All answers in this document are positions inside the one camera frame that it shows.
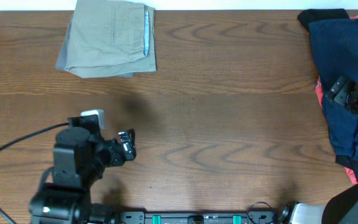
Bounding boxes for folded dark grey shorts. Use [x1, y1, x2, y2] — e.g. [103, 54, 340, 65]
[55, 22, 143, 78]

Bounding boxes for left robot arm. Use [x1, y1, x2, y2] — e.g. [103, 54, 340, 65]
[29, 114, 136, 224]

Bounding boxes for black garment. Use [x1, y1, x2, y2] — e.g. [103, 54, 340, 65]
[297, 9, 358, 184]

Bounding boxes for light khaki shorts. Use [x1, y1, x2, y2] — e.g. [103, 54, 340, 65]
[67, 0, 157, 72]

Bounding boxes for black mounting rail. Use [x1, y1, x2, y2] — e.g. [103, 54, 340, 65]
[88, 202, 291, 224]

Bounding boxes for navy blue garment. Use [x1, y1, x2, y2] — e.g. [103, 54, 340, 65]
[308, 17, 358, 161]

